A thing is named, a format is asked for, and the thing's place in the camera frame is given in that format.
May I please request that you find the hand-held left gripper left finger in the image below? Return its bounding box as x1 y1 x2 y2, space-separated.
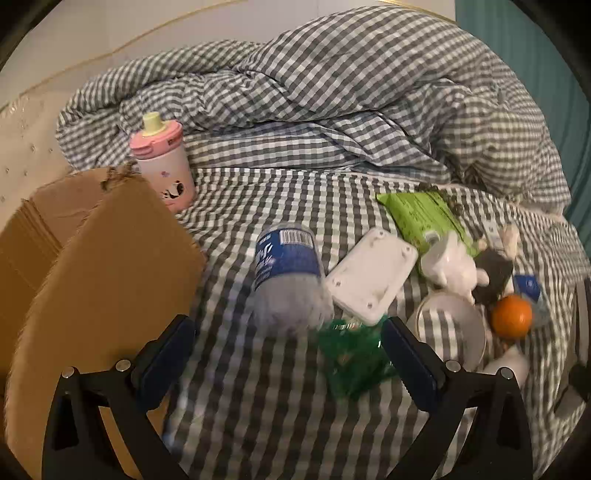
41 315 197 480

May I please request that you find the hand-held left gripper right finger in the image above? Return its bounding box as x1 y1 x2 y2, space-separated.
381 316 534 480

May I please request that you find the green crinkled plastic wrapper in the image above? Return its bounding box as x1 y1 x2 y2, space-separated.
318 318 400 400

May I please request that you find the white round bowl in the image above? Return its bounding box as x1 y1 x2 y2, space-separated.
406 292 490 374

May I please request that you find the white rectangular plastic case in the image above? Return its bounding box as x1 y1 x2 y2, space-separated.
323 227 419 326

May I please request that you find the white plastic bottle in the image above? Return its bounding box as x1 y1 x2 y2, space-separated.
482 346 531 384

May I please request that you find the orange fruit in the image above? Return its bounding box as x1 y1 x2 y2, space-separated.
491 295 533 340

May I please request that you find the brown cardboard box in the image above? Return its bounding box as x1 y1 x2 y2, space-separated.
0 167 208 480

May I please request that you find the black plush toy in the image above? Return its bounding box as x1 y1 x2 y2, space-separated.
473 240 517 305

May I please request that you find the blue label plastic water bottle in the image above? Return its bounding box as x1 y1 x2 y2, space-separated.
252 222 334 340

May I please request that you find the white ceramic animal figurine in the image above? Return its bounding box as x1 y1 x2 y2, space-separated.
420 231 490 305

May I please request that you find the grey checked bed sheet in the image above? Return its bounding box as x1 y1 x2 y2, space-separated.
161 166 591 480

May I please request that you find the green wipes packet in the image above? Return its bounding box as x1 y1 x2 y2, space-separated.
376 191 481 259

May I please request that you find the small white toy figure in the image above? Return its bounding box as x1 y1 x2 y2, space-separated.
501 224 522 259

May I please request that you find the pink sippy cup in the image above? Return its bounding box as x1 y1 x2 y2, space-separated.
129 113 197 214

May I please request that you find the grey checked duvet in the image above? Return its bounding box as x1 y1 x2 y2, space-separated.
55 6 573 215

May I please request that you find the teal curtain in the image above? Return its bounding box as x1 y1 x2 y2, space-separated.
455 0 591 232

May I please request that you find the dark bead chain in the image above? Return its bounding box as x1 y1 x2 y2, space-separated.
418 182 465 215

